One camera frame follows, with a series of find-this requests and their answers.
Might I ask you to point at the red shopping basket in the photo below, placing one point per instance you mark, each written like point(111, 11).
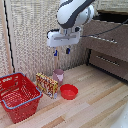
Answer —
point(17, 96)

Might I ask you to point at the pink plastic cup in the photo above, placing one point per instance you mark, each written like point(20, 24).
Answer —
point(58, 76)

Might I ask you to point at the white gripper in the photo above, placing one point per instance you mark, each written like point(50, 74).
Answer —
point(63, 38)

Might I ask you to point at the brown drawer cabinet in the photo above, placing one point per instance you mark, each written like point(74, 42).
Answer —
point(106, 43)

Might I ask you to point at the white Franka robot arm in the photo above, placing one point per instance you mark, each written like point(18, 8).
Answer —
point(72, 12)

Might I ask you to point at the yellow red cereal bar box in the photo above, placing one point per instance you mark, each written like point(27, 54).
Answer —
point(46, 85)

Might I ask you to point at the red plastic bowl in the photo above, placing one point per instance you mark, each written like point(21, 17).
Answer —
point(68, 91)

